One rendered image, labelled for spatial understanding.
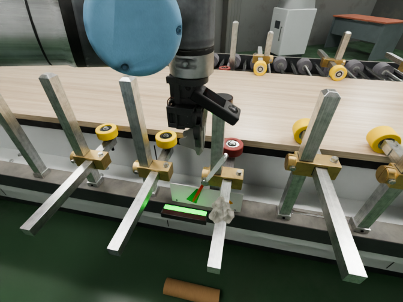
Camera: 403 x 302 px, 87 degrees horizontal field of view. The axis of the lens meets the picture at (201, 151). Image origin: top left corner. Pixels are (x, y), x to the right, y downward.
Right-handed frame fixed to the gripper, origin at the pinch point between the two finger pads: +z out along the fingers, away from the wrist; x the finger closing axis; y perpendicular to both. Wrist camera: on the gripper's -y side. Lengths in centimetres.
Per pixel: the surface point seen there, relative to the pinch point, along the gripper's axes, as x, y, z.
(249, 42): -550, -10, 81
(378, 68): -155, -112, 19
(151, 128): -23.4, 25.3, 10.8
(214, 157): -6.1, -2.9, 6.7
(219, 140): -6.1, -3.9, 0.3
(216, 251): 18.4, -7.3, 14.8
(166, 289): 5, 18, 94
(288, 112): -48, -30, 11
